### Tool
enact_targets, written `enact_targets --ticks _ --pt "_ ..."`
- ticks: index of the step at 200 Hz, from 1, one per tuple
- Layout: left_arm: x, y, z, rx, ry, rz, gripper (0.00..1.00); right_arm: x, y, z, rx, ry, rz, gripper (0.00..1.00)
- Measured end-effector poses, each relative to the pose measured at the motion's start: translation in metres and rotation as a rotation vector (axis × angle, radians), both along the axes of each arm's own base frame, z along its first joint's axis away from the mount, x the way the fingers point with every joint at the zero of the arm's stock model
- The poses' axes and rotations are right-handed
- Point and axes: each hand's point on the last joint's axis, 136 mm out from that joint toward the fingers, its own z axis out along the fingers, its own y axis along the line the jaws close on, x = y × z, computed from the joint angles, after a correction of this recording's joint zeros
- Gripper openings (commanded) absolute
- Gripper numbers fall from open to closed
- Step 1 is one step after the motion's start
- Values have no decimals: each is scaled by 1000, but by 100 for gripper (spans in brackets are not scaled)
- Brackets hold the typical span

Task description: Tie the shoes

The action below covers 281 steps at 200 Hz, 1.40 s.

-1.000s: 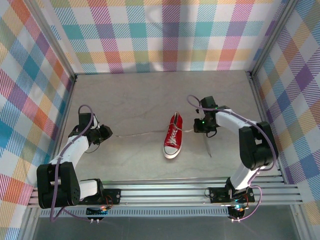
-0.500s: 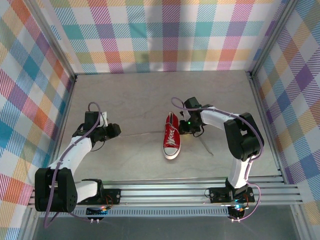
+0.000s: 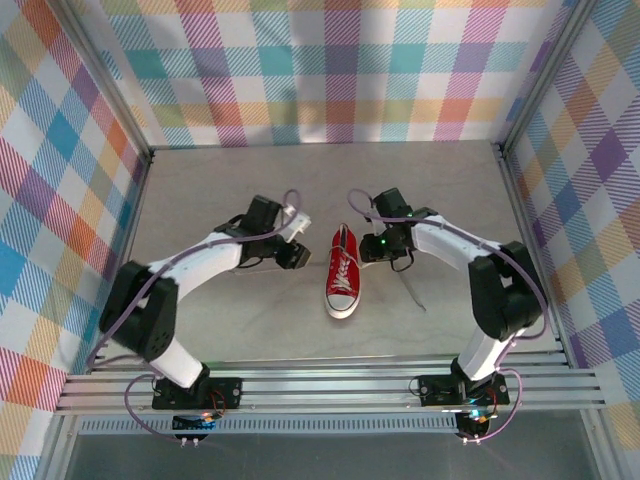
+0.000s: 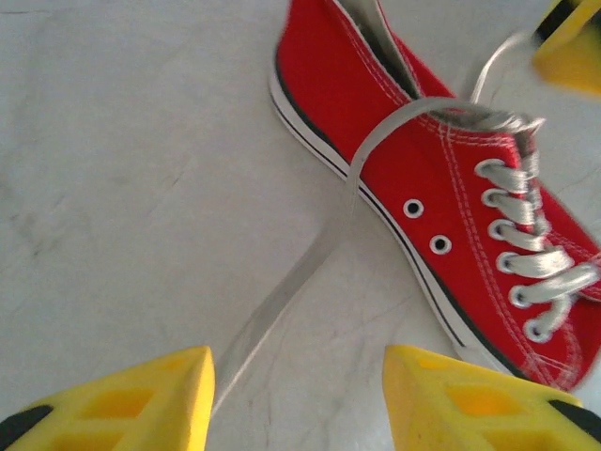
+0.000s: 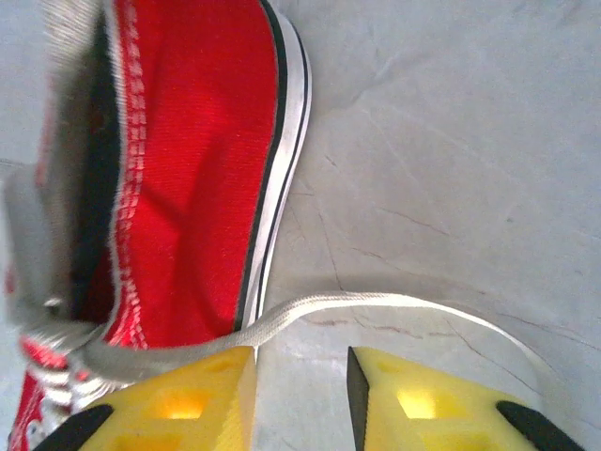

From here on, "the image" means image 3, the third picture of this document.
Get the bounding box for red canvas sneaker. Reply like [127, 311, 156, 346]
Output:
[323, 223, 362, 321]

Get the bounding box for aluminium mounting rails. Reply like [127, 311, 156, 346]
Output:
[54, 349, 609, 416]

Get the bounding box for plaid cloth backdrop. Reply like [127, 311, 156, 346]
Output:
[82, 0, 576, 149]
[509, 0, 640, 451]
[0, 0, 149, 480]

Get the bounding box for small electronics board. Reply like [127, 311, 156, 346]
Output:
[172, 412, 220, 442]
[456, 407, 497, 444]

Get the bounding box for grey metal sheet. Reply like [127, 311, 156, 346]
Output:
[62, 433, 601, 480]

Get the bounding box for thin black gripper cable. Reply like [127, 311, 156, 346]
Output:
[390, 247, 417, 275]

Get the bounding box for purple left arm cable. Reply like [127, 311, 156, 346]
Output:
[84, 188, 304, 444]

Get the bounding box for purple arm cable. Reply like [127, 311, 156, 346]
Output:
[84, 188, 304, 444]
[347, 188, 551, 444]

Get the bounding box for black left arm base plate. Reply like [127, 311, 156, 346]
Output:
[151, 375, 245, 411]

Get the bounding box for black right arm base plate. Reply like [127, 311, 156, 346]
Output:
[417, 372, 511, 407]

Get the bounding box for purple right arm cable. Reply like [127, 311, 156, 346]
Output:
[347, 188, 551, 444]

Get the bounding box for slotted grey cable duct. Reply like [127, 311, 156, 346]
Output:
[77, 414, 464, 436]

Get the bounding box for aluminium frame post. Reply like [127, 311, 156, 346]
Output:
[492, 0, 604, 159]
[54, 0, 156, 164]

